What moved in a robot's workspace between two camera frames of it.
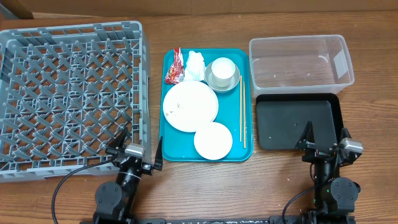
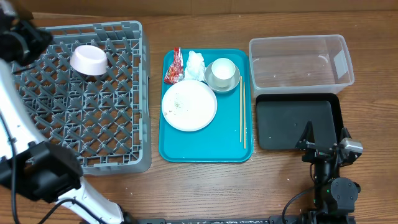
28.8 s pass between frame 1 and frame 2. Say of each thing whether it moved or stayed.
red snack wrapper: stayed
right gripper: stayed
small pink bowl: moved
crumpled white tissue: stayed
